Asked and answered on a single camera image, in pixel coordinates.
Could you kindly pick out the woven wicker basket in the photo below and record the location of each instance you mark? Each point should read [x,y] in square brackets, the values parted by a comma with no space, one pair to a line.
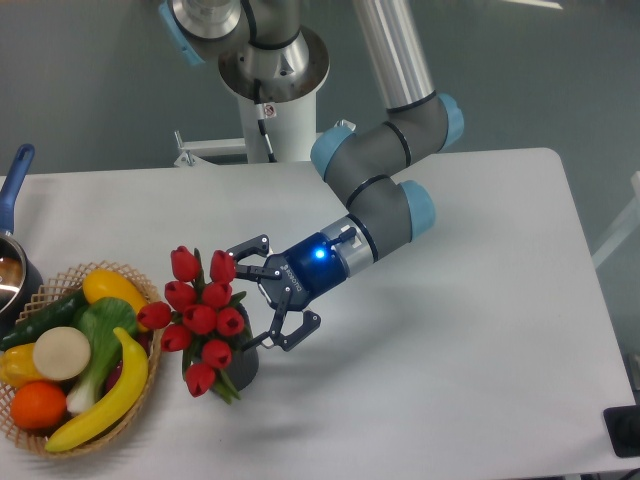
[62,285]

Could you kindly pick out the black device at table edge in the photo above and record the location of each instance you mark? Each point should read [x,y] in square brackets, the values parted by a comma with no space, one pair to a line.
[623,429]

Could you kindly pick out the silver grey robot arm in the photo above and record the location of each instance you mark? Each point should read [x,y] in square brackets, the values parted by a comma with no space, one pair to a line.
[267,57]

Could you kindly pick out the red tulip bouquet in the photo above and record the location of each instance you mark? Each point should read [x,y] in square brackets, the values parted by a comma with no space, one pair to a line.
[200,318]

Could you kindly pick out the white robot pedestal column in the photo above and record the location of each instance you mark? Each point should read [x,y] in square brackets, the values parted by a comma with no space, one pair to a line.
[277,125]

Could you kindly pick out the white frame at right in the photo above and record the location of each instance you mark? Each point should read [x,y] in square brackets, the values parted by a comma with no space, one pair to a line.
[625,223]

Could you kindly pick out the green bok choy toy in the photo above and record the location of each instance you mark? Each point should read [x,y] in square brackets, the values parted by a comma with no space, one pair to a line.
[105,354]

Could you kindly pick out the green plastic cucumber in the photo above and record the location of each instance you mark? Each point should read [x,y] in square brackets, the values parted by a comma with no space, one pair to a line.
[59,313]

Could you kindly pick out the white metal mounting bracket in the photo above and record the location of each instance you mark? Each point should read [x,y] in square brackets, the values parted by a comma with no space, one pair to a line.
[222,151]

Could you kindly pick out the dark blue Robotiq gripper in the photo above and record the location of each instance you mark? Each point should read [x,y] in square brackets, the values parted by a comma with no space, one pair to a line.
[300,277]

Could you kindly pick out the yellow plastic bell pepper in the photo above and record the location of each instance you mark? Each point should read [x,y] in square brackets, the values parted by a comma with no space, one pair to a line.
[18,367]

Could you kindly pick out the yellow plastic squash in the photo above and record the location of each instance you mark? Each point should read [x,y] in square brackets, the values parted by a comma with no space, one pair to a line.
[102,284]

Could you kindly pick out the dark grey ribbed vase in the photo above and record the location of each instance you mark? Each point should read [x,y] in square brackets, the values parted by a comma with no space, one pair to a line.
[244,364]

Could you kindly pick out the beige round slice toy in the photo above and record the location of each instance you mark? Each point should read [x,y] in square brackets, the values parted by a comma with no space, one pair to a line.
[61,353]

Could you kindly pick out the blue handled saucepan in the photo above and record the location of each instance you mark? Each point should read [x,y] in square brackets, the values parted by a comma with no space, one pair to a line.
[20,279]

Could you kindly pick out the orange plastic fruit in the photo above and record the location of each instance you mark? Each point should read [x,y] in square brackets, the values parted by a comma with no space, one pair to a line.
[38,405]

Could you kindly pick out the yellow plastic banana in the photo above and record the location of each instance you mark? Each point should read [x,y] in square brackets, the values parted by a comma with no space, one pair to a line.
[113,406]

